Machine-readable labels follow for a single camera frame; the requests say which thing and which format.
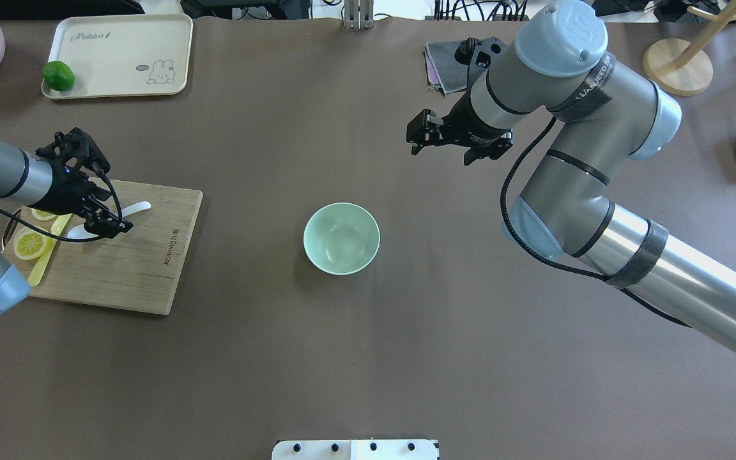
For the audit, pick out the light green bowl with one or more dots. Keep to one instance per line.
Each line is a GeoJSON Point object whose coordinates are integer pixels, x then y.
{"type": "Point", "coordinates": [341, 238]}

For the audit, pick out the grey folded cloth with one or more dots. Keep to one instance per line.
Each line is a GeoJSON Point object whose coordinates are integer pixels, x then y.
{"type": "Point", "coordinates": [444, 72]}

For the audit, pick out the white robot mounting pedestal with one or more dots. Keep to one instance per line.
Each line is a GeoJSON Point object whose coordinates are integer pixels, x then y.
{"type": "Point", "coordinates": [403, 448]}

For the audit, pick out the green lime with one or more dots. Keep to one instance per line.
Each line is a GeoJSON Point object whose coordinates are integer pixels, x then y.
{"type": "Point", "coordinates": [58, 76]}

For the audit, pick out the yellow plastic knife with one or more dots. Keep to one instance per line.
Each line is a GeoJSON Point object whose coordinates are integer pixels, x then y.
{"type": "Point", "coordinates": [58, 226]}

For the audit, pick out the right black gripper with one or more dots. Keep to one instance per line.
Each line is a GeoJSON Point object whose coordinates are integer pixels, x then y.
{"type": "Point", "coordinates": [470, 125]}

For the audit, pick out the wooden cup stand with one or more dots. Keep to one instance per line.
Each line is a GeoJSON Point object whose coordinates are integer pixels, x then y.
{"type": "Point", "coordinates": [681, 67]}

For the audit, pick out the single lemon slice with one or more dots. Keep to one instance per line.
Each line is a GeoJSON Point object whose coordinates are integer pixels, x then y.
{"type": "Point", "coordinates": [28, 244]}

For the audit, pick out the white ceramic spoon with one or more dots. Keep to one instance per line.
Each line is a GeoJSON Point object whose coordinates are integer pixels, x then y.
{"type": "Point", "coordinates": [79, 233]}

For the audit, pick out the bamboo cutting board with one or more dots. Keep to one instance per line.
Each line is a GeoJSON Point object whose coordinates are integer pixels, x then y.
{"type": "Point", "coordinates": [137, 271]}

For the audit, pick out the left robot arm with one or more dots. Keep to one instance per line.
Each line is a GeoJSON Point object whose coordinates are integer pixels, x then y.
{"type": "Point", "coordinates": [24, 180]}

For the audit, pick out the aluminium frame post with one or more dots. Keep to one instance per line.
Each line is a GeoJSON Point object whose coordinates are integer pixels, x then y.
{"type": "Point", "coordinates": [358, 14]}

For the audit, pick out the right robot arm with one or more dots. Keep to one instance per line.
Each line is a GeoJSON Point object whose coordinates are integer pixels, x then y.
{"type": "Point", "coordinates": [562, 218]}

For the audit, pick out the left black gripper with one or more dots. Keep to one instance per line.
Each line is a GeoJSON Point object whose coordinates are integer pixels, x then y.
{"type": "Point", "coordinates": [63, 193]}

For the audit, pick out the cream tray with bear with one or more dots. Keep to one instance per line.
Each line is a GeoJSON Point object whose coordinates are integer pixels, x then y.
{"type": "Point", "coordinates": [123, 55]}

